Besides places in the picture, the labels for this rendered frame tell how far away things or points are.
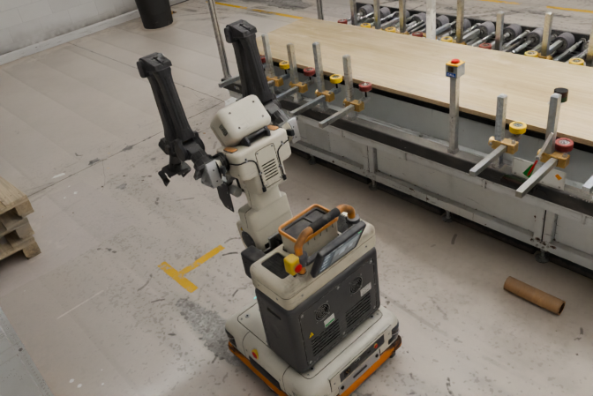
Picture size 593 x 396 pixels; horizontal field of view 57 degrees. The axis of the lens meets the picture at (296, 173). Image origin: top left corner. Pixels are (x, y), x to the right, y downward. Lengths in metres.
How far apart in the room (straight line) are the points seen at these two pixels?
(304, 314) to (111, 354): 1.39
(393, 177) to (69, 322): 2.28
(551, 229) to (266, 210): 1.63
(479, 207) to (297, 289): 1.66
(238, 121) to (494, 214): 1.85
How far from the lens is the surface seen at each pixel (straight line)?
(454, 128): 3.02
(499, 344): 3.05
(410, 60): 3.80
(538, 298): 3.21
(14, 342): 2.85
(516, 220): 3.46
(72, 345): 3.52
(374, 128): 3.39
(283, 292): 2.18
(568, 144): 2.84
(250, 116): 2.28
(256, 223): 2.46
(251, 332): 2.78
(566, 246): 3.40
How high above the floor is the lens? 2.31
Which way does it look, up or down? 32 degrees down
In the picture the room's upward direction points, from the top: 9 degrees counter-clockwise
